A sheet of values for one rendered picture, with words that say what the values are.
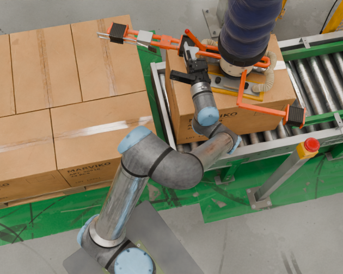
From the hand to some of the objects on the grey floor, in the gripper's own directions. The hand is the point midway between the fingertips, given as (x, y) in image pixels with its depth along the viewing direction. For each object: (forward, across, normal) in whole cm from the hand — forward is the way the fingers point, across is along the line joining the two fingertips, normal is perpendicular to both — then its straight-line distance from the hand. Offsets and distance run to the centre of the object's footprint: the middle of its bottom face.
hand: (184, 48), depth 174 cm
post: (-51, -121, -49) cm, 140 cm away
